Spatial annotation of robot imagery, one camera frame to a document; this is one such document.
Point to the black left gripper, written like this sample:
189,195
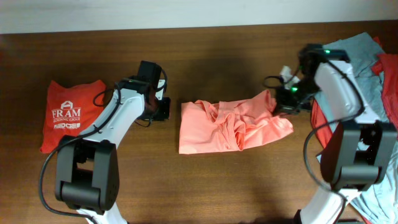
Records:
164,112

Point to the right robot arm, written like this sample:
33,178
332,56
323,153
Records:
358,152

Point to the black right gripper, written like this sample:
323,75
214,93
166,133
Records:
282,106

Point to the folded red printed t-shirt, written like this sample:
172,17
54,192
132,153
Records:
69,111

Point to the pink printed t-shirt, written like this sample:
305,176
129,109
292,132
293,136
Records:
229,126

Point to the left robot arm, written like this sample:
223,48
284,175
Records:
87,174

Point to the red garment under grey shirt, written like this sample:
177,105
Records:
375,72

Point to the grey t-shirt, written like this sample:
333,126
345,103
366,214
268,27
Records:
379,203

